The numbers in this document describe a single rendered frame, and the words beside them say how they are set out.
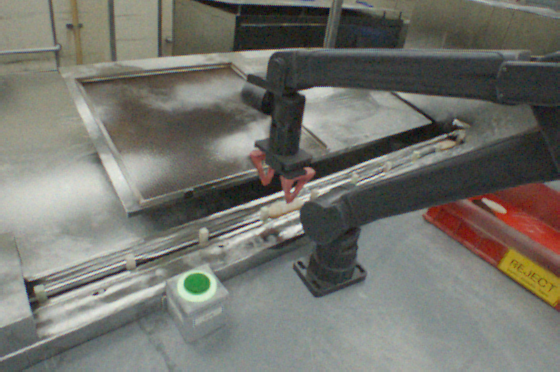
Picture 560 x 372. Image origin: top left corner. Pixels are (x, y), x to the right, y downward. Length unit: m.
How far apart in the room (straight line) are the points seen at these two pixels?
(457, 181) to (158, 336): 0.47
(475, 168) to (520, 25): 0.84
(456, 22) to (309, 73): 0.85
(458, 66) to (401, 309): 0.43
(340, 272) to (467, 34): 0.92
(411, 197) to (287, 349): 0.29
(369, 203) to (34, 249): 0.60
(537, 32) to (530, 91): 0.85
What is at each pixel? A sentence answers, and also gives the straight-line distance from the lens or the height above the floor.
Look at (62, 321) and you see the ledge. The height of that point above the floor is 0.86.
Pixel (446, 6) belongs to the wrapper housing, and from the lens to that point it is 1.38.
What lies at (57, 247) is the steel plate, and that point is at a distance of 0.78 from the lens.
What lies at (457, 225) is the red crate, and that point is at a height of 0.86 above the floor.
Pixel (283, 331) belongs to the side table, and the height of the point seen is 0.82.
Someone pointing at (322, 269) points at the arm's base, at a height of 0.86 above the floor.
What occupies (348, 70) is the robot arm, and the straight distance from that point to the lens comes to 0.54.
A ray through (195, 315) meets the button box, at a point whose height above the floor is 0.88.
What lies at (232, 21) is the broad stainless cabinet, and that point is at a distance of 2.58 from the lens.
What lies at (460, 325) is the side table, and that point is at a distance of 0.75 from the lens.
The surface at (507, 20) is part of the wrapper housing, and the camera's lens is 1.30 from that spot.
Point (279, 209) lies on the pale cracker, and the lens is 0.79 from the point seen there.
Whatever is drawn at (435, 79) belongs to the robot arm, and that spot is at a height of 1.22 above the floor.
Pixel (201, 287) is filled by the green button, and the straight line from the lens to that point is 0.56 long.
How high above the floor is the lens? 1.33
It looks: 30 degrees down
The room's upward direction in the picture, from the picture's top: 8 degrees clockwise
